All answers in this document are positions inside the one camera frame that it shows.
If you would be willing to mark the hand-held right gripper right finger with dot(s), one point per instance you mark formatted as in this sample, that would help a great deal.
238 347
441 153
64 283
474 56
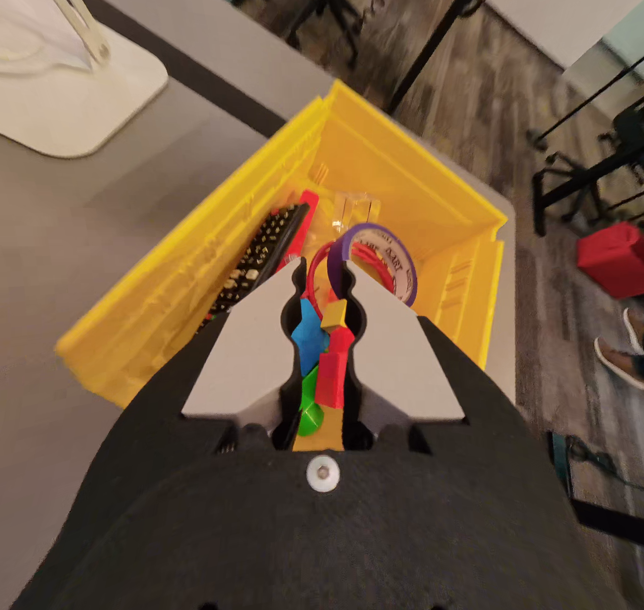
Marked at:
408 369

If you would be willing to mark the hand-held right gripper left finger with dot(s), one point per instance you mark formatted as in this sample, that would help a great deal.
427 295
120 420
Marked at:
236 369

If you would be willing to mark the yellow plastic bin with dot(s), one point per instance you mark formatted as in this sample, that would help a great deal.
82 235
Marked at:
171 308

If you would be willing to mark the yellow toy cube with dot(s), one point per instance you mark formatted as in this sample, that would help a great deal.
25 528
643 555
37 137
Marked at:
333 316

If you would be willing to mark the small red toy brick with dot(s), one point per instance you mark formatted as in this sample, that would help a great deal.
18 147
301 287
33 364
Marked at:
334 364

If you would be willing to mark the blue toy block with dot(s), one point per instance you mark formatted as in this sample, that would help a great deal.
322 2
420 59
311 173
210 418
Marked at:
307 341

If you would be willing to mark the green toy block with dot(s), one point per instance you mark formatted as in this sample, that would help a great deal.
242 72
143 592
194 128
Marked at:
312 414

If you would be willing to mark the black remote control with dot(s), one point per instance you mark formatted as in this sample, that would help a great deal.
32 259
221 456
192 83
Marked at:
257 263

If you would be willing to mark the purple tape roll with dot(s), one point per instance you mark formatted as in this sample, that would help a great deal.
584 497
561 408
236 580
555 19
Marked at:
387 243

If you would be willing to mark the clear plastic block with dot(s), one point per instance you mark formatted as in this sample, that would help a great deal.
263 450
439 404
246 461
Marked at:
354 208

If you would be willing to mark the person's shoe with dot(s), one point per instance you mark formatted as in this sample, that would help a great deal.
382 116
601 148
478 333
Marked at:
616 361
634 328

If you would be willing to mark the red fabric bag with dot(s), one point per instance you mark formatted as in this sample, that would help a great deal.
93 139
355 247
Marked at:
612 258

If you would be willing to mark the black table leg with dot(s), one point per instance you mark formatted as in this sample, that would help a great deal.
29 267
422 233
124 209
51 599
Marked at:
443 27

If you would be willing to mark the black office chair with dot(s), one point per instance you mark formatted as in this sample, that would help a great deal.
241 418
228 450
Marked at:
317 7

